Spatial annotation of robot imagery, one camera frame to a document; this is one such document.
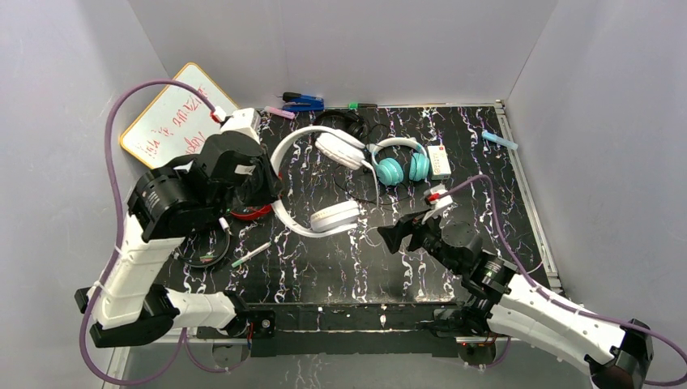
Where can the small black headphones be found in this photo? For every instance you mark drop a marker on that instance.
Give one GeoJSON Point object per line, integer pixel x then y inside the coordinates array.
{"type": "Point", "coordinates": [343, 121]}

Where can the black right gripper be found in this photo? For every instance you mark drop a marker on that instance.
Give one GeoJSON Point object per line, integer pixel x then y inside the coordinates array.
{"type": "Point", "coordinates": [411, 236]}

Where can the black and white headphones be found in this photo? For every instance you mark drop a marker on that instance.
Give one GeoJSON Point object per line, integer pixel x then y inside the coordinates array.
{"type": "Point", "coordinates": [205, 248]}

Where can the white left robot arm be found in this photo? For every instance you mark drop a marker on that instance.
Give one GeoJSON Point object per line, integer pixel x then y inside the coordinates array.
{"type": "Point", "coordinates": [126, 306]}

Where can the yellow framed whiteboard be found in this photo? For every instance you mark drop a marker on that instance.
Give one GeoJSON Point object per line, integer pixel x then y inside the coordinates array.
{"type": "Point", "coordinates": [176, 123]}

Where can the teal headphones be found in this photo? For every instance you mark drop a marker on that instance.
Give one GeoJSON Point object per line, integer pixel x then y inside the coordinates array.
{"type": "Point", "coordinates": [390, 171]}

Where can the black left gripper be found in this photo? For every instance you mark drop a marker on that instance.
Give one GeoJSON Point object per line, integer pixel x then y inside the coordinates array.
{"type": "Point", "coordinates": [263, 182]}

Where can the pink marker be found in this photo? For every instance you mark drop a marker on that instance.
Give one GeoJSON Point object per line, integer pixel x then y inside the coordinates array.
{"type": "Point", "coordinates": [280, 112]}

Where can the red headphones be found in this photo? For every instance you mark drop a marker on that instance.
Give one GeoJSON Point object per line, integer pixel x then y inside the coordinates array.
{"type": "Point", "coordinates": [252, 212]}

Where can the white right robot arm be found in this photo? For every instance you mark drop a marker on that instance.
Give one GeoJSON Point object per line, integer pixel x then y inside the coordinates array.
{"type": "Point", "coordinates": [503, 302]}

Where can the white beige headphones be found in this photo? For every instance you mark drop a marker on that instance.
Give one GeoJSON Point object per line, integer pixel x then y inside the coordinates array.
{"type": "Point", "coordinates": [329, 183]}

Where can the blue stapler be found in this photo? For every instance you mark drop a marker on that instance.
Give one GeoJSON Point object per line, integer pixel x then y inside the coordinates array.
{"type": "Point", "coordinates": [297, 102]}

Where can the green capped marker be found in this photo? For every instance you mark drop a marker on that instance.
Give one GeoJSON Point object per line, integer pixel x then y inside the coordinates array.
{"type": "Point", "coordinates": [358, 105]}

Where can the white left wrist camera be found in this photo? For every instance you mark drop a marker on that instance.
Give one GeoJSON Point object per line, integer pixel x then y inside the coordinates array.
{"type": "Point", "coordinates": [245, 121]}

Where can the small white labelled box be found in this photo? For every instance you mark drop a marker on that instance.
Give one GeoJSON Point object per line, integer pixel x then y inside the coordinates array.
{"type": "Point", "coordinates": [440, 165]}

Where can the white green capped pen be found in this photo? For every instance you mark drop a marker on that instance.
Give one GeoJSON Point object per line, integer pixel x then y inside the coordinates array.
{"type": "Point", "coordinates": [247, 257]}

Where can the light blue marker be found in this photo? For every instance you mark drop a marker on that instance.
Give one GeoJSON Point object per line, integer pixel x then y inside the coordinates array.
{"type": "Point", "coordinates": [493, 138]}

